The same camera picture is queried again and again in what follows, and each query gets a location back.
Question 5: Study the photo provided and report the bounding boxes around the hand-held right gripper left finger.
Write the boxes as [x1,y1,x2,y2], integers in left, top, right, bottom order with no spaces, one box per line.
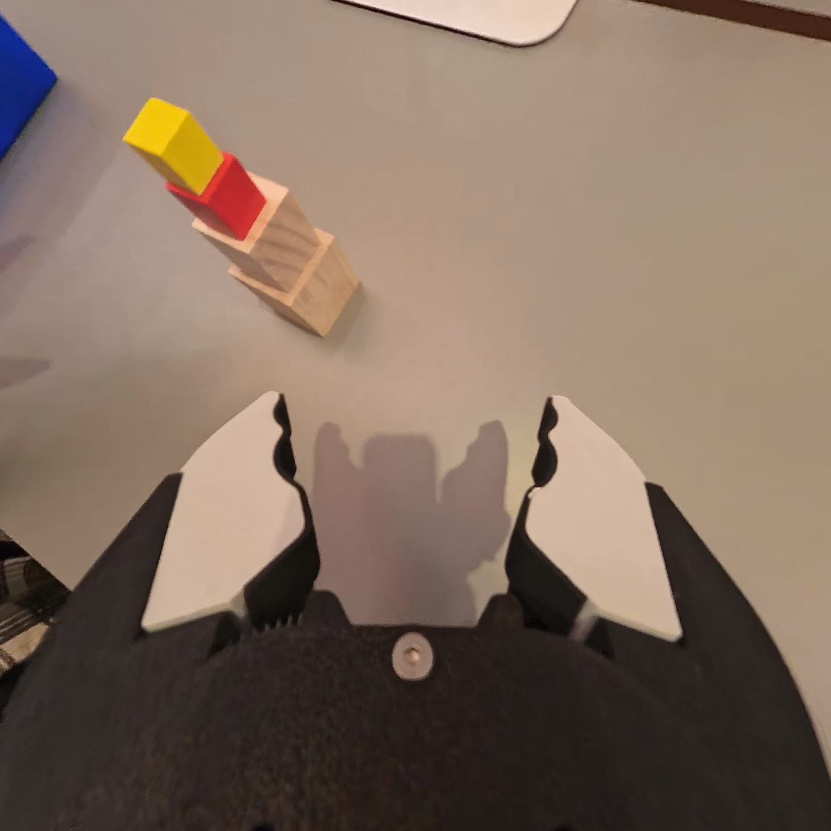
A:
[141,391,321,634]

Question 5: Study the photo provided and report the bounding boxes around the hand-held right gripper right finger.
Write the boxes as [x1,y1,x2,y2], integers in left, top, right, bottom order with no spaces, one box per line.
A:
[505,396,683,644]

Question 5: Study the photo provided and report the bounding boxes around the large plain wooden cube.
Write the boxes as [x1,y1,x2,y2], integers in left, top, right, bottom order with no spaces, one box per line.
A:
[229,229,360,337]

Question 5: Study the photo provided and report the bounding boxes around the medium plain wooden cube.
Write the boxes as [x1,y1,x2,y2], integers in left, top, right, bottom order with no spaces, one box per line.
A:
[192,173,320,293]

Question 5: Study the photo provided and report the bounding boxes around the red wooden cube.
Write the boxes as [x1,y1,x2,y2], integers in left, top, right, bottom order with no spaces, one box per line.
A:
[165,152,267,241]

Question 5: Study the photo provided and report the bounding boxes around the yellow wooden cube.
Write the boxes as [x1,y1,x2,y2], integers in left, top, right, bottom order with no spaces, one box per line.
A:
[122,97,223,196]

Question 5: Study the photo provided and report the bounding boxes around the blue plastic bin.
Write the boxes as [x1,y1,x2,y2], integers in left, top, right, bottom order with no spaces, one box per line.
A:
[0,13,58,161]

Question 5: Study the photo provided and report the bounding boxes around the person's plaid shirt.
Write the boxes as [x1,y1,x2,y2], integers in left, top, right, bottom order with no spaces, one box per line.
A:
[0,529,72,683]

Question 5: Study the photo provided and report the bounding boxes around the white document stand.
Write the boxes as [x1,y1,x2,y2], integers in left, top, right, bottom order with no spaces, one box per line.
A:
[336,0,579,48]

